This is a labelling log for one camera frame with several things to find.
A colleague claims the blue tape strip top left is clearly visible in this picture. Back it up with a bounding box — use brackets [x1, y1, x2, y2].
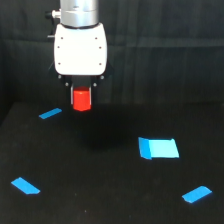
[39, 108, 62, 119]

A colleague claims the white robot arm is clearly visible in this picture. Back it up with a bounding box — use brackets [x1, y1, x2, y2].
[46, 0, 108, 111]

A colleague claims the blue tape strip bottom right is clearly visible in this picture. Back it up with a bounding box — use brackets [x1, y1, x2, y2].
[182, 186, 212, 203]

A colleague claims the red hexagonal block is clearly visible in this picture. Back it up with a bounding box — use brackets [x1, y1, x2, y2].
[73, 87, 91, 111]

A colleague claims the blue tape strip bottom left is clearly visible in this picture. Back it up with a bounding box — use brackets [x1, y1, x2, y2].
[11, 177, 40, 195]

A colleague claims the blue tape strip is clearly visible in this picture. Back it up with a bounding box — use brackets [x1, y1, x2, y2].
[11, 177, 40, 195]
[39, 108, 62, 119]
[182, 186, 212, 203]

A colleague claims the light blue tape patch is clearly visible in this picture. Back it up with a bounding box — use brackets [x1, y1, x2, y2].
[138, 137, 179, 160]

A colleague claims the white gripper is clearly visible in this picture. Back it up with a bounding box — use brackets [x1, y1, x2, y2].
[49, 23, 112, 105]

